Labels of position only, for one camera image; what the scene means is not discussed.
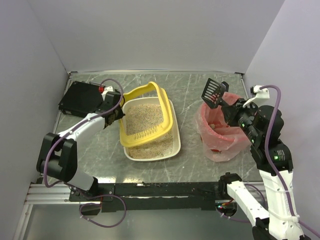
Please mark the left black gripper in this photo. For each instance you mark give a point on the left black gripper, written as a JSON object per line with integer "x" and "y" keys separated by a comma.
{"x": 115, "y": 116}

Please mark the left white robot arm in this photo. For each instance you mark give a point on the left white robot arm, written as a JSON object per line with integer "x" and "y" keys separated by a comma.
{"x": 58, "y": 157}

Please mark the black flat box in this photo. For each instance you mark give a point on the black flat box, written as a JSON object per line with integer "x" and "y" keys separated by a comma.
{"x": 81, "y": 99}

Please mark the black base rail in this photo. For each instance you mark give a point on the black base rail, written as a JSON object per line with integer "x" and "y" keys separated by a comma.
{"x": 156, "y": 196}

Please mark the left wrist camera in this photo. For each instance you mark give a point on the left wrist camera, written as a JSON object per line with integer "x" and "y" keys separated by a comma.
{"x": 105, "y": 89}

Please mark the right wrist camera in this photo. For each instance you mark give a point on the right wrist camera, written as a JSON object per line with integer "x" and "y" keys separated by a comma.
{"x": 258, "y": 96}

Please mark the black litter scoop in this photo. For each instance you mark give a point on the black litter scoop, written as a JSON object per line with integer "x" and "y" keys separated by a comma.
{"x": 213, "y": 92}

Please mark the white litter box base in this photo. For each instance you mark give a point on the white litter box base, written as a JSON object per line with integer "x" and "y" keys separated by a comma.
{"x": 175, "y": 130}

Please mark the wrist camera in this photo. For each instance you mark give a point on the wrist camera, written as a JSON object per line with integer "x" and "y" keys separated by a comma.
{"x": 105, "y": 89}
{"x": 258, "y": 96}

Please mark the red basket with bag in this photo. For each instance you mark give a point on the red basket with bag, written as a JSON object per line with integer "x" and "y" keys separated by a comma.
{"x": 220, "y": 142}

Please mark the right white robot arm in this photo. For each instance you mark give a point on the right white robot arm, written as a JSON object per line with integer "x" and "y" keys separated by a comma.
{"x": 280, "y": 220}

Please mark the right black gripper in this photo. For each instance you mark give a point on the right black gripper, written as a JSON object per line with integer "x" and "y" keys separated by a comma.
{"x": 230, "y": 111}

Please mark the cat litter pellets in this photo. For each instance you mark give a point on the cat litter pellets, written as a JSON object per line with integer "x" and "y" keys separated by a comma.
{"x": 142, "y": 117}

